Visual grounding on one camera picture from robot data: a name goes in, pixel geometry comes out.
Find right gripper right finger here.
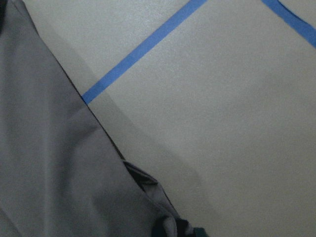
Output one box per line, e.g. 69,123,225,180
194,227,207,237

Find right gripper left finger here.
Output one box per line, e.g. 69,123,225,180
152,223,167,237

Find dark brown t-shirt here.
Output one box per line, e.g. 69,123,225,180
0,0,198,237

